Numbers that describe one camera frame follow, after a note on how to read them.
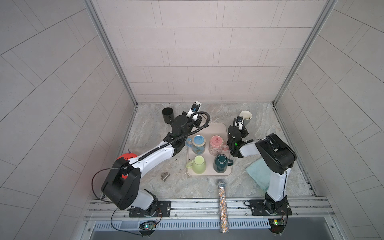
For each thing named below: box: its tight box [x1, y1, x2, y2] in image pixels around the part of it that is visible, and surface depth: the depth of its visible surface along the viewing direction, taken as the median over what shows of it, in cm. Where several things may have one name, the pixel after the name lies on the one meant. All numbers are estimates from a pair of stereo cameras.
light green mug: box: [186, 155, 207, 175], surface depth 79 cm
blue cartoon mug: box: [185, 134, 206, 155], surface depth 86 cm
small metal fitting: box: [161, 172, 170, 182], surface depth 82 cm
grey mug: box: [240, 110, 253, 126], surface depth 101 cm
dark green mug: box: [213, 153, 234, 174], surface depth 80 cm
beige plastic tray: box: [186, 123, 233, 177], surface depth 86 cm
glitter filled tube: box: [217, 179, 229, 233], surface depth 71 cm
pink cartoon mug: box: [208, 135, 229, 156], surface depth 85 cm
